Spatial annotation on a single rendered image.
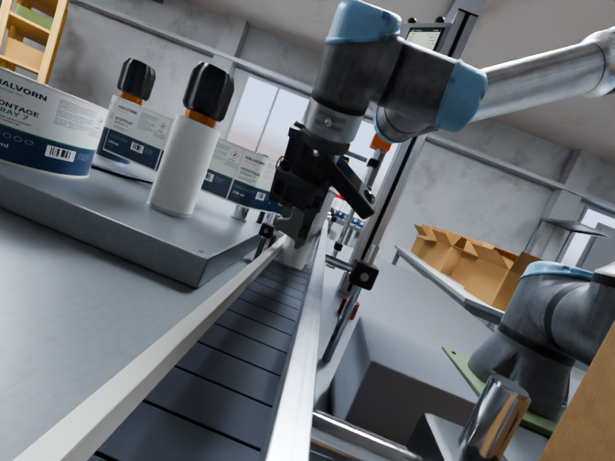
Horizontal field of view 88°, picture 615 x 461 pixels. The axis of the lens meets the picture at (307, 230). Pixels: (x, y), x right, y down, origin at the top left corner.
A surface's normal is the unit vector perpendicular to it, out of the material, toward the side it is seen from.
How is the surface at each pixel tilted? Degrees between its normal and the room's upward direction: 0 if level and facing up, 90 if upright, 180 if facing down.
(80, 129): 90
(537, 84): 105
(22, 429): 0
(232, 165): 90
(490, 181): 90
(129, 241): 90
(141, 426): 0
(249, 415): 0
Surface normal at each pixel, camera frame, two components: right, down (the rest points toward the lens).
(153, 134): -0.17, 0.06
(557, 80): 0.07, 0.43
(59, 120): 0.76, 0.37
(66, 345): 0.37, -0.92
